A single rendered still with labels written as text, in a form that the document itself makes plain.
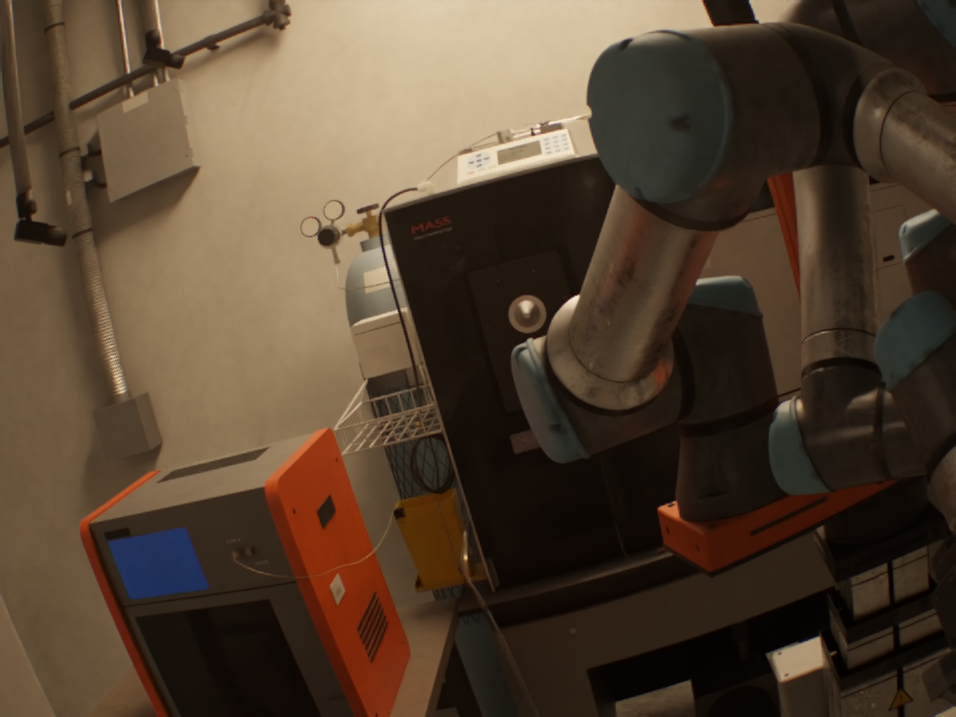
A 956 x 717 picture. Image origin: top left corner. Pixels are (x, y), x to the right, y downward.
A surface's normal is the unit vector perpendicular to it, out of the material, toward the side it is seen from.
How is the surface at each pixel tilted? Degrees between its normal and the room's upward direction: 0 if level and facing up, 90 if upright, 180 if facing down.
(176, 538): 90
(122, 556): 90
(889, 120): 64
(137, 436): 90
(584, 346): 99
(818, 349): 58
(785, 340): 90
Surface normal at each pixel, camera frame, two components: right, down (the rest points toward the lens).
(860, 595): -0.10, 0.13
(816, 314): -0.82, -0.28
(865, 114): -0.36, 0.32
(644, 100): -0.90, 0.24
